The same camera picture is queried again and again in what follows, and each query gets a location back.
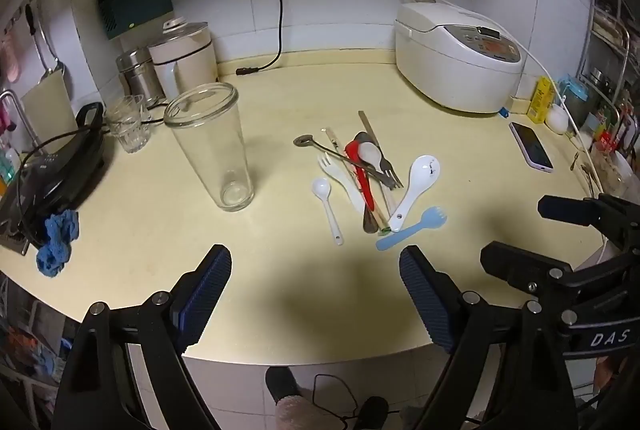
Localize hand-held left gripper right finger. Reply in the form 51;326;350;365
398;245;599;430

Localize smartphone with purple case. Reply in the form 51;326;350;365
509;121;555;173

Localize metal kitchen shelf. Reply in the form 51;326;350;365
580;0;640;121

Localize blue lidded jar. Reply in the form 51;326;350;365
556;74;592;123

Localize wooden chopsticks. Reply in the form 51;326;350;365
321;126;394;236

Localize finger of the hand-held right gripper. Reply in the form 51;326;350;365
537;192;640;256
480;240;640;318

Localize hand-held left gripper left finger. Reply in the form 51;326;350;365
52;244;233;430

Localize glass bowl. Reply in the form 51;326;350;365
592;149;640;198

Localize dark fuzzy slipper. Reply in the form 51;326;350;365
359;396;389;430
265;366;307;416

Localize translucent white spoon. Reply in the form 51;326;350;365
357;142;385;167

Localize white power cable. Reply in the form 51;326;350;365
390;0;608;191

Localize stainless steel canister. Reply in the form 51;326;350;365
116;48;166;108

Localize small white jar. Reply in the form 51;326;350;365
544;104;571;134

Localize cluttered storage rack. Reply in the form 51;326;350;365
0;275;66;430

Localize metal faucet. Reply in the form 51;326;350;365
0;90;38;146

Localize white rice cooker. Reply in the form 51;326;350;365
393;2;528;113

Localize tall clear glass cup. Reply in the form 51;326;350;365
163;82;256;212

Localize black electric griddle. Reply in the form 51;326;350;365
0;102;107;243

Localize large white ceramic spoon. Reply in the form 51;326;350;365
388;154;442;233

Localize light blue plastic spork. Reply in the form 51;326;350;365
375;206;449;253

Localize white cutting board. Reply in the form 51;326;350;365
21;69;79;136

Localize red plastic spatula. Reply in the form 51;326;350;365
343;137;379;212

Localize small white plastic spoon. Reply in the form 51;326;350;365
312;177;346;246

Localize yellow carton box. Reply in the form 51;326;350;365
527;76;557;124

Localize white plastic fork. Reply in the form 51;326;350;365
317;151;367;216

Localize dark green knife holder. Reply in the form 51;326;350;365
96;0;174;42

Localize green dish soap bottle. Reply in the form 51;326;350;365
0;147;21;183

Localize blue cloth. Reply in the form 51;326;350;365
36;209;81;279

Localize metal fork with beige handle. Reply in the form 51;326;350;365
357;110;404;190

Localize red label seasoning bottle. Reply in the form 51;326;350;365
597;110;621;152

